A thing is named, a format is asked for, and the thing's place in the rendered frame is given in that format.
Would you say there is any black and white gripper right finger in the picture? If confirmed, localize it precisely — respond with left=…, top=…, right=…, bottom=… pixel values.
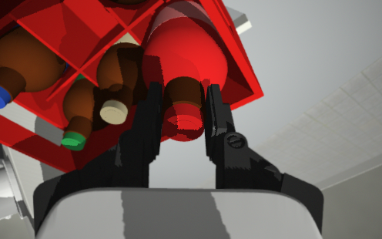
left=204, top=84, right=323, bottom=235

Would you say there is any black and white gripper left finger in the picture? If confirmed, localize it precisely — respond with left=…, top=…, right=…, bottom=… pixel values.
left=33, top=82, right=163, bottom=237

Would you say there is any brown bottle with cream cap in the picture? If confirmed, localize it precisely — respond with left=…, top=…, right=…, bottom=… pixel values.
left=96, top=32, right=148, bottom=124

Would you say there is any brown bottle with green cap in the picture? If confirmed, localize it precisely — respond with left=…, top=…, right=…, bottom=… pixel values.
left=62, top=73, right=110, bottom=150

